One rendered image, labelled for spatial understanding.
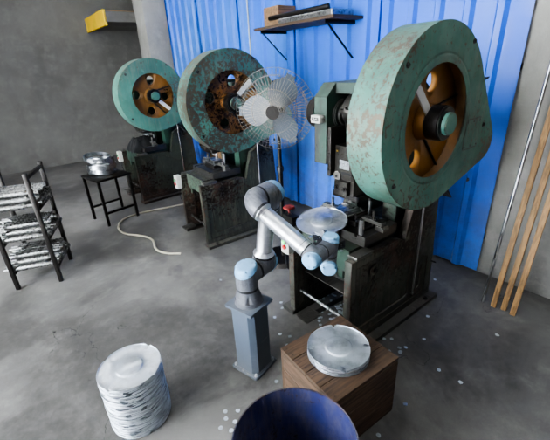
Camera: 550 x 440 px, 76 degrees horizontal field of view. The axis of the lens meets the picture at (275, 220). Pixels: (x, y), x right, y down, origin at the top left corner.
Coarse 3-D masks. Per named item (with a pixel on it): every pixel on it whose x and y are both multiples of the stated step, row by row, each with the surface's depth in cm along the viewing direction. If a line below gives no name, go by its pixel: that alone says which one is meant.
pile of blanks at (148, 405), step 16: (160, 368) 170; (144, 384) 160; (160, 384) 169; (112, 400) 158; (128, 400) 158; (144, 400) 162; (160, 400) 170; (112, 416) 166; (128, 416) 163; (144, 416) 166; (160, 416) 172; (128, 432) 166; (144, 432) 168
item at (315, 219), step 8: (320, 208) 211; (304, 216) 206; (312, 216) 205; (320, 216) 202; (328, 216) 201; (336, 216) 201; (344, 216) 200; (296, 224) 198; (304, 224) 198; (312, 224) 197; (320, 224) 194; (328, 224) 194; (336, 224) 193; (344, 224) 192; (312, 232) 190
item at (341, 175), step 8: (344, 144) 200; (336, 152) 201; (344, 152) 196; (336, 160) 203; (344, 160) 198; (336, 168) 205; (344, 168) 200; (336, 176) 204; (344, 176) 201; (336, 184) 204; (344, 184) 199; (352, 184) 198; (336, 192) 206; (344, 192) 201; (352, 192) 200; (360, 192) 203
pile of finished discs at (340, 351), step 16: (320, 336) 170; (336, 336) 170; (352, 336) 170; (320, 352) 161; (336, 352) 160; (352, 352) 160; (368, 352) 160; (320, 368) 155; (336, 368) 152; (352, 368) 151
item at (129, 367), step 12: (120, 348) 179; (132, 348) 179; (120, 360) 172; (132, 360) 171; (144, 360) 172; (156, 360) 171; (108, 372) 166; (120, 372) 165; (132, 372) 164; (144, 372) 165; (108, 384) 159; (120, 384) 159; (132, 384) 159
